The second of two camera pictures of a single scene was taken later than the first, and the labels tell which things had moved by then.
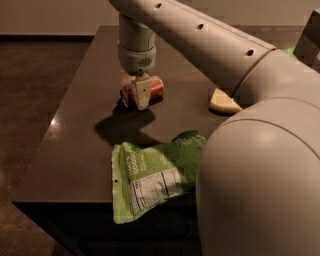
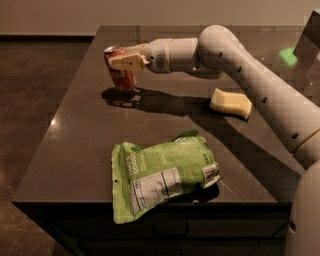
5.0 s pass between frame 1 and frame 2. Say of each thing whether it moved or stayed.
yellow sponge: stayed
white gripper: moved
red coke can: moved
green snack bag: stayed
